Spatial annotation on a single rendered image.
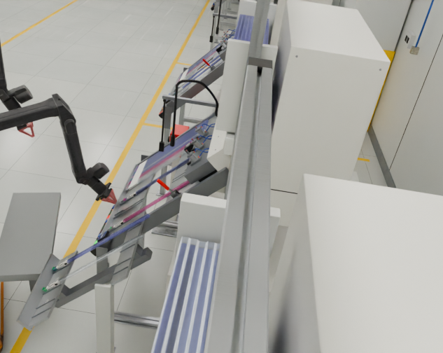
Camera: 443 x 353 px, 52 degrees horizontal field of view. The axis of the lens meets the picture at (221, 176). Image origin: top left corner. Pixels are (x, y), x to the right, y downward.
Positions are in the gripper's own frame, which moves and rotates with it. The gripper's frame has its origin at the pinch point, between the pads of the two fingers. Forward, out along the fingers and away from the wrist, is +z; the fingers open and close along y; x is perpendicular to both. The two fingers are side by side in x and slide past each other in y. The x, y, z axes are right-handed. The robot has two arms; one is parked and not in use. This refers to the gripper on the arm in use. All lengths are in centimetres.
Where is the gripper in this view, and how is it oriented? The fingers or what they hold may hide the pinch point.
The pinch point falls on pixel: (115, 202)
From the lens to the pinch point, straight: 235.6
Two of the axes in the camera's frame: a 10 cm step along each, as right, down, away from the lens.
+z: 6.2, 6.7, 4.0
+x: -7.8, 4.7, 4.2
